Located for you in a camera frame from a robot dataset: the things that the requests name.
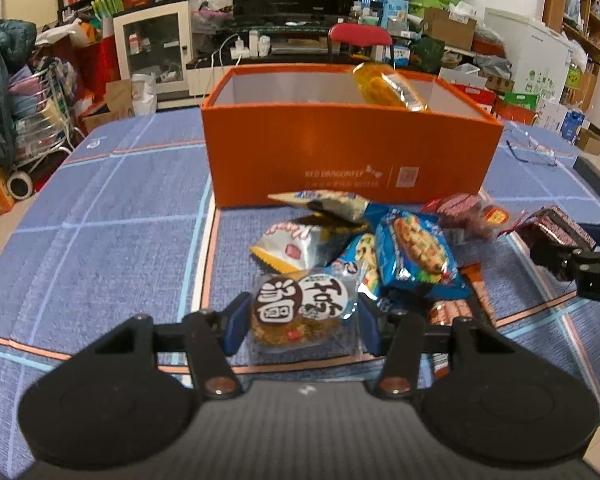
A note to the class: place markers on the blue white snack packet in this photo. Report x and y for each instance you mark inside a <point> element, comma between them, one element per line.
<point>362,265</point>

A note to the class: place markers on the red striped snack packet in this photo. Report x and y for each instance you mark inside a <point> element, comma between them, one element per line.
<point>447,312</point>

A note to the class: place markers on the yellow chip packet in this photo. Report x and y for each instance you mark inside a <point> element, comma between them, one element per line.
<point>387,85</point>

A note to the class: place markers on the white plastic bag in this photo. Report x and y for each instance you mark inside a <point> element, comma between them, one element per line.
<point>144,95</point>

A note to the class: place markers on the small dark brown snack packet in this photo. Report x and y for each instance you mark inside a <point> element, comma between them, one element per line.
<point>555,230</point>

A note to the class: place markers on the dark green jacket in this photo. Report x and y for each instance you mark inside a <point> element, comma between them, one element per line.
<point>2,75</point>

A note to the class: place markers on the brown cardboard box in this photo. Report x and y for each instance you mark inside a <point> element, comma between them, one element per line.
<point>447,27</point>

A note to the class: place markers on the silver snack packet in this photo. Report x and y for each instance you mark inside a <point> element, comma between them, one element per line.
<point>320,200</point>

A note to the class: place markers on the dark red snack packet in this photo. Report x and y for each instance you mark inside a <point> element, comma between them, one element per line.
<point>455,215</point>

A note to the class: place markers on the red chair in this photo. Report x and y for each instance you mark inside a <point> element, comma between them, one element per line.
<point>360,35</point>

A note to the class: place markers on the white chest freezer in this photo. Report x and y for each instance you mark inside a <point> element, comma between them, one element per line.
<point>527,55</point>

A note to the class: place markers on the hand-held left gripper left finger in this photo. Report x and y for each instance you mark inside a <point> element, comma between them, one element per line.
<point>237,325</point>

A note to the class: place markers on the blue checked tablecloth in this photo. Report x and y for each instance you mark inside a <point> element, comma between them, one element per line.
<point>115,240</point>

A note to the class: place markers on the open cardboard box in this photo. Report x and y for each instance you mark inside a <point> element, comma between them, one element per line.
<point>107,107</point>

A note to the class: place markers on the white yellow-edged snack packet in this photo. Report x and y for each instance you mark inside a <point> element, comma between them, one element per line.
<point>292,245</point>

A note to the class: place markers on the white glass-door cabinet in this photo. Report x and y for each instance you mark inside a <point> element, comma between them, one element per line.
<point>152,42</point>

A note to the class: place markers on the tape roll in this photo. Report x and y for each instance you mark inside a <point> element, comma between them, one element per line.
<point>20,185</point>

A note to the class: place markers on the clear round black-label snack packet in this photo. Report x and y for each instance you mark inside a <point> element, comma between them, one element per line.
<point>300,305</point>

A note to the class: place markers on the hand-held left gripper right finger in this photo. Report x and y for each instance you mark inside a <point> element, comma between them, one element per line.
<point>372,327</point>

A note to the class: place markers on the blue cookie packet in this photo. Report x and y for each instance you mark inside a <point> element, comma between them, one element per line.
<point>420,250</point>

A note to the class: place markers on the orange cardboard box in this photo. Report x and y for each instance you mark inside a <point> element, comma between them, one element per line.
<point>290,150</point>

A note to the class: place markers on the eyeglasses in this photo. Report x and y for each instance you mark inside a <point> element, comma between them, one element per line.
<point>530,147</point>

